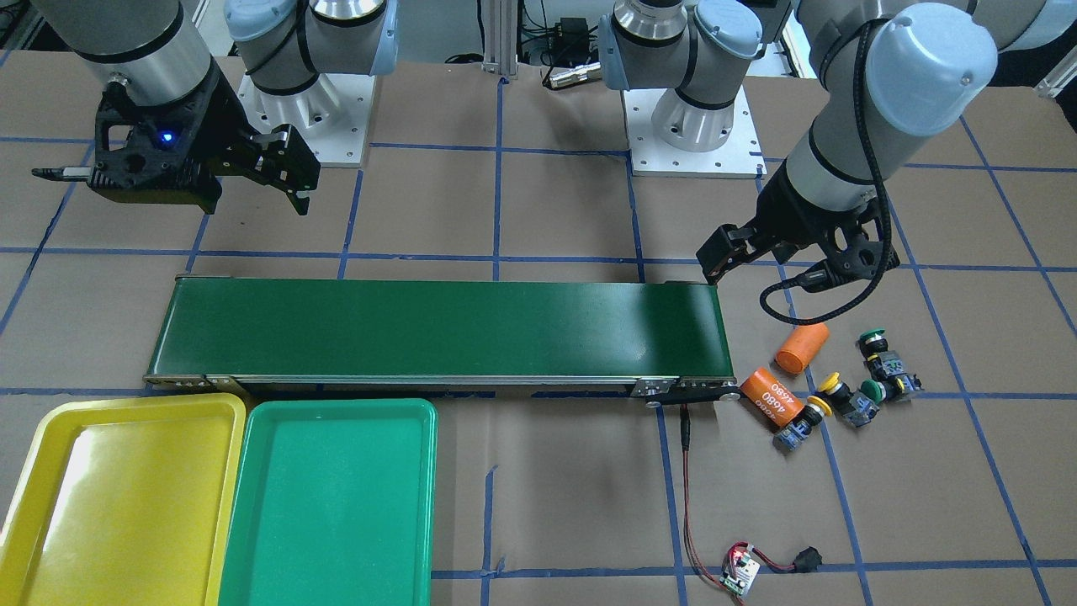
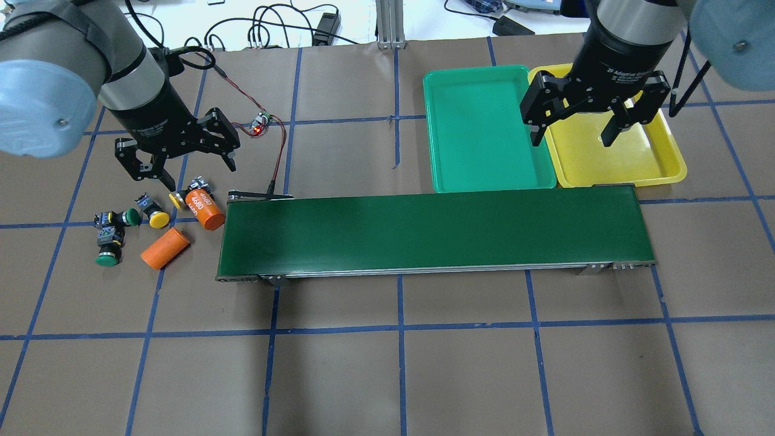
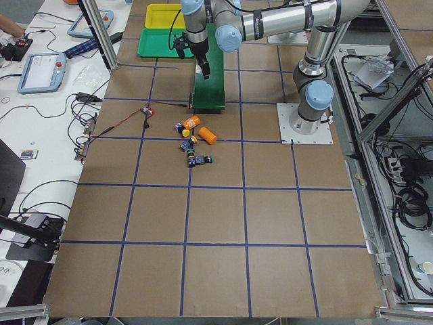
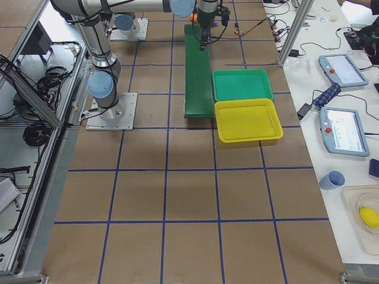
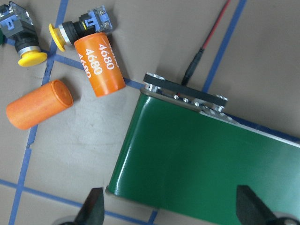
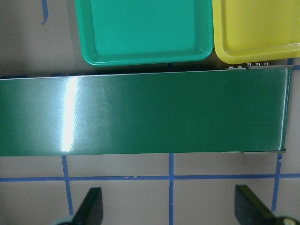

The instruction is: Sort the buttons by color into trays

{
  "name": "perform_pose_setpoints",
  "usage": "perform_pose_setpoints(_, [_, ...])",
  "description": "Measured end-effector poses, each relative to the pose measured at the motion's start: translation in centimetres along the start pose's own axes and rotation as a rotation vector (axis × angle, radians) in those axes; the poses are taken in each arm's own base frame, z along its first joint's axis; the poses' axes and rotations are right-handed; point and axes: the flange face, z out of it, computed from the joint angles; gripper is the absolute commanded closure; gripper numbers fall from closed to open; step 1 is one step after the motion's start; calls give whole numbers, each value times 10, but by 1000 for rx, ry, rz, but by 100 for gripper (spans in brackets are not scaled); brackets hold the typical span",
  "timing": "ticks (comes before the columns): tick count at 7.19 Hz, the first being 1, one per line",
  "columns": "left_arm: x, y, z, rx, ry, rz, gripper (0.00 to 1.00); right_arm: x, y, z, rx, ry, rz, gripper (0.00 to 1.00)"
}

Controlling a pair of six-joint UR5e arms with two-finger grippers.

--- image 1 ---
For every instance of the green plastic tray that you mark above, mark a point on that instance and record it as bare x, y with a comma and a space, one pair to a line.
334, 504

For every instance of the green conveyor belt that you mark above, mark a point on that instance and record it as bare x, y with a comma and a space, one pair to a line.
661, 343

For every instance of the yellow push button switch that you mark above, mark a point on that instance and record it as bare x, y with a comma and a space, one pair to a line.
795, 433

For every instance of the black inline connector plug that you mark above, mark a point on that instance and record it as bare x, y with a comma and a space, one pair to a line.
807, 561

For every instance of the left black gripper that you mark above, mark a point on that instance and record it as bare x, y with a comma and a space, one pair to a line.
798, 208

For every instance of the yellow plastic tray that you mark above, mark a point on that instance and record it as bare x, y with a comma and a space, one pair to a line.
125, 502

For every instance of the plain orange cylinder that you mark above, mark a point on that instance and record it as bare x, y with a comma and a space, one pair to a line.
801, 347

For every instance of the green push button switch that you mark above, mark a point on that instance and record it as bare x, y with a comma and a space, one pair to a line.
881, 362

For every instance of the orange cylinder marked 4680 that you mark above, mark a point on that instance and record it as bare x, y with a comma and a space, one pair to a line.
770, 397

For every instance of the left arm white baseplate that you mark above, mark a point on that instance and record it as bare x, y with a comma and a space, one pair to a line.
669, 138

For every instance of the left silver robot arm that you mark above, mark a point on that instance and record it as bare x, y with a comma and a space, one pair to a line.
897, 73

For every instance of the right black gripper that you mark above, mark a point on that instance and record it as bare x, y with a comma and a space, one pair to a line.
220, 126

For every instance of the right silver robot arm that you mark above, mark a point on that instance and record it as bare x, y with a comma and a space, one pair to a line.
159, 48

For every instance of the small white circuit board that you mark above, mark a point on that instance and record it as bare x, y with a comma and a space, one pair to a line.
740, 570

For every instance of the right arm white baseplate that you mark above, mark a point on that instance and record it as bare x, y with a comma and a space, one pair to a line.
332, 116

